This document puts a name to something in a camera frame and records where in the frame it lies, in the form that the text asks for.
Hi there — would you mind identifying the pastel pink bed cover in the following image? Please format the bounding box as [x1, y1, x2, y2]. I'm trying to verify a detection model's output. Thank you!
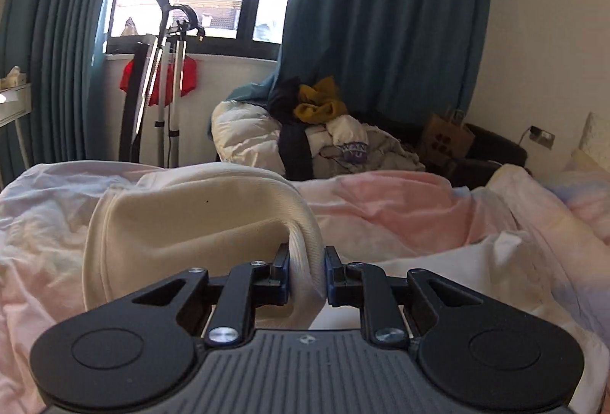
[0, 160, 610, 414]

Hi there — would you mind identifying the dark garment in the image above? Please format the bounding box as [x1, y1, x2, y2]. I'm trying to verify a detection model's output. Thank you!
[267, 77, 316, 181]

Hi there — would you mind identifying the white shirt with purple print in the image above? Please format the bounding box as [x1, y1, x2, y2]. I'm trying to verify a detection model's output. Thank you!
[318, 113, 426, 173]

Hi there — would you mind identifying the cream garment with black band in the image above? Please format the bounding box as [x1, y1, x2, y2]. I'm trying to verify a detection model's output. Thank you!
[82, 162, 327, 332]

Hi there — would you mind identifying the black upright panel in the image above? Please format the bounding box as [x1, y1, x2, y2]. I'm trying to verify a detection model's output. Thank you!
[119, 33, 159, 165]

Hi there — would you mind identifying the black ottoman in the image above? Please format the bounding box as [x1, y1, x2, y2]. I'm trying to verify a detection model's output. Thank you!
[450, 122, 529, 188]

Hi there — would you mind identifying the pile of clothes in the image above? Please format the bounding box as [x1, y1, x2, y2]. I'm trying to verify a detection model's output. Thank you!
[210, 99, 430, 180]

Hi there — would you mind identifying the red garment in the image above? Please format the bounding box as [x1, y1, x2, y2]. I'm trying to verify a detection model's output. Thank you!
[119, 56, 199, 108]

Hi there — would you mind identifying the yellow garment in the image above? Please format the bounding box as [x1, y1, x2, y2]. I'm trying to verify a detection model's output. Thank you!
[292, 77, 350, 125]

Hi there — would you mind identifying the white dressing desk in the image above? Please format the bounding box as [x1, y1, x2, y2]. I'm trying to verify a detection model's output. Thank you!
[0, 82, 35, 173]

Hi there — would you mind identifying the metal wall socket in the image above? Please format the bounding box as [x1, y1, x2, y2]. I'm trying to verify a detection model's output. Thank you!
[528, 125, 556, 151]

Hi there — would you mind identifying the teal curtain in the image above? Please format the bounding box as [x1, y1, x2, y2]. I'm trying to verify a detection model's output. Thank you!
[0, 0, 140, 186]
[267, 0, 494, 143]

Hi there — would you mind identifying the white textured pillow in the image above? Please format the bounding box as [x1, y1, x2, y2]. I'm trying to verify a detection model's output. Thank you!
[571, 111, 610, 179]

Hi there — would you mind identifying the brown paper bag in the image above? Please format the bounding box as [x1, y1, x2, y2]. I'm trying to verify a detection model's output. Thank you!
[418, 108, 477, 168]

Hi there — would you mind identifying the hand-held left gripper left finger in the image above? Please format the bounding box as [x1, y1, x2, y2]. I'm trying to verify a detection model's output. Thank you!
[112, 245, 292, 345]

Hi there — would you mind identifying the tissue box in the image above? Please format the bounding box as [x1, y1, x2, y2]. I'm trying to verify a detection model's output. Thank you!
[0, 66, 30, 90]

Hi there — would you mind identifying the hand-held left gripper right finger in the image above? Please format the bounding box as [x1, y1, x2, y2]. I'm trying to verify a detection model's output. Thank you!
[323, 245, 496, 343]

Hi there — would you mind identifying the white garment steamer stand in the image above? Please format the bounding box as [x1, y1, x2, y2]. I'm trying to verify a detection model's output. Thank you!
[151, 0, 207, 168]

